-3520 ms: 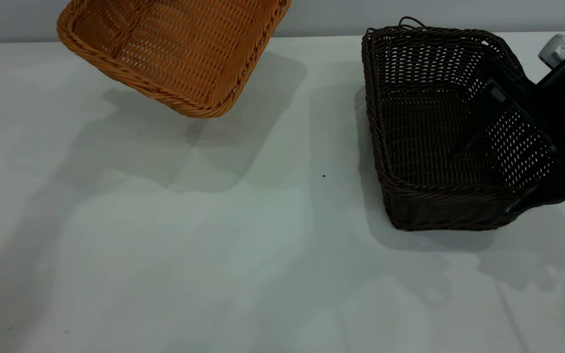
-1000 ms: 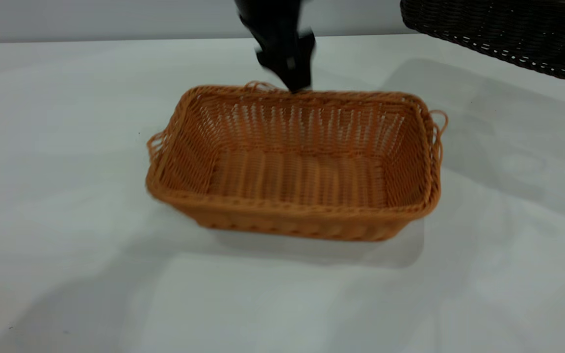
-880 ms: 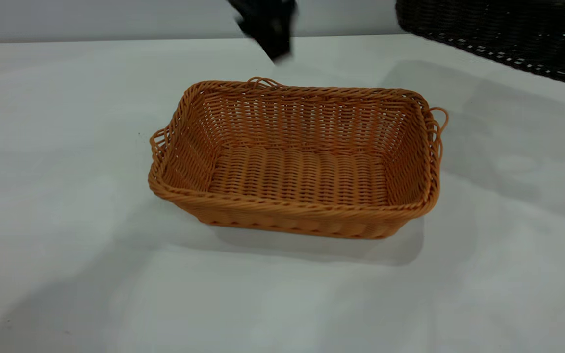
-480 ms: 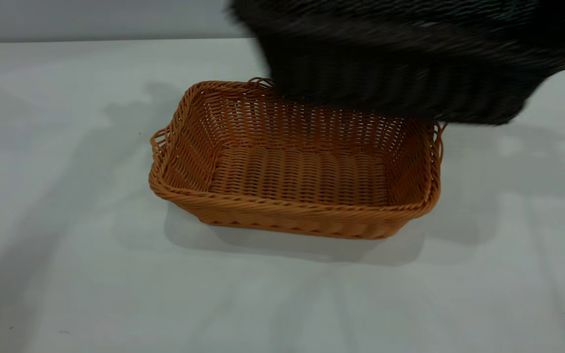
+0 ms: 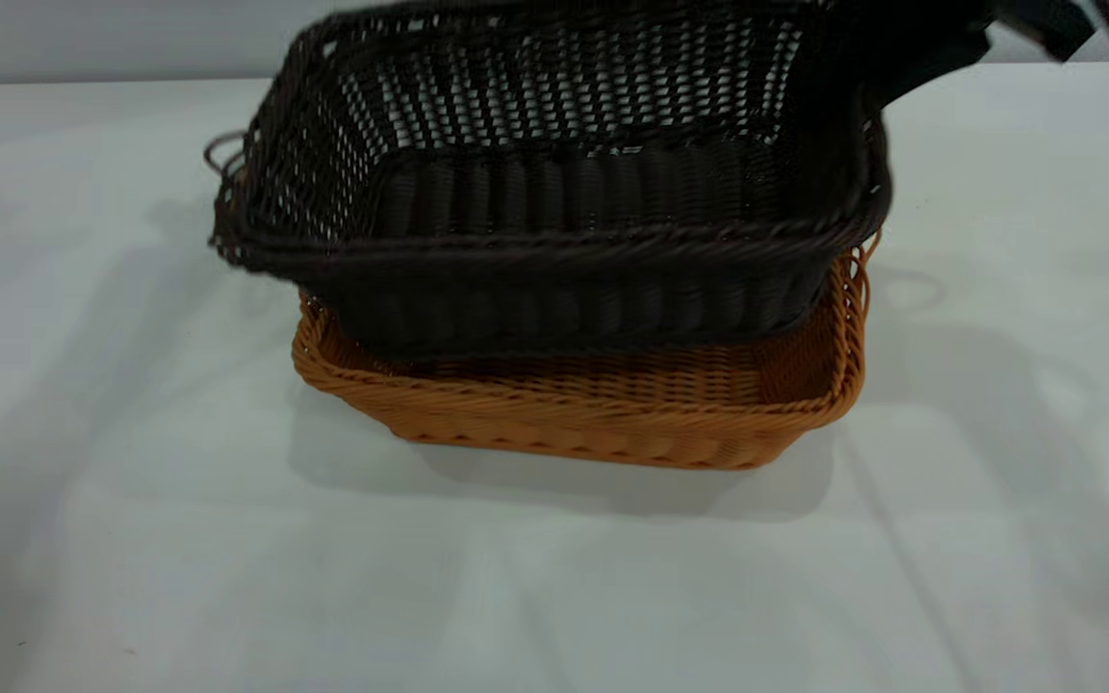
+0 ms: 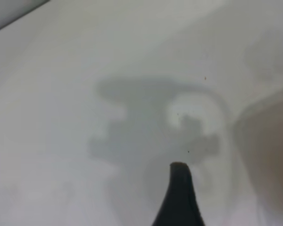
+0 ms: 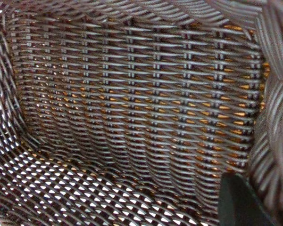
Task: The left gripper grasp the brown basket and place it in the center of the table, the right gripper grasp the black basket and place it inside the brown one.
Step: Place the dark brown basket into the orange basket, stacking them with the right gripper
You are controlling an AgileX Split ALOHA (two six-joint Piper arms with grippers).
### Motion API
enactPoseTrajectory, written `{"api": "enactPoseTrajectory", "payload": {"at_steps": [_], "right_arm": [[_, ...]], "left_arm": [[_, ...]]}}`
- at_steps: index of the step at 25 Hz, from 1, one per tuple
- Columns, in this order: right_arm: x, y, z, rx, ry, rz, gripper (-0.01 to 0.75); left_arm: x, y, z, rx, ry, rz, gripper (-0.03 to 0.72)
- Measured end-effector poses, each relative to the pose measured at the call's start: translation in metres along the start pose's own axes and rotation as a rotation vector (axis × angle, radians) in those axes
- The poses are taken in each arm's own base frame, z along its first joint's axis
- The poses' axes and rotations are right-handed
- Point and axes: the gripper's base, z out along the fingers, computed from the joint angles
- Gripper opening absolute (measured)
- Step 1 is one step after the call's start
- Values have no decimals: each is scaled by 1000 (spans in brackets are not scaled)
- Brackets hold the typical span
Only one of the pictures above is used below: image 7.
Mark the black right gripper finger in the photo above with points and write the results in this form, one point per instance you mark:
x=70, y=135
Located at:
x=238, y=207

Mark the dark brown woven basket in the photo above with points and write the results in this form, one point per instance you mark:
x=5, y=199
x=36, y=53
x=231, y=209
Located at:
x=132, y=94

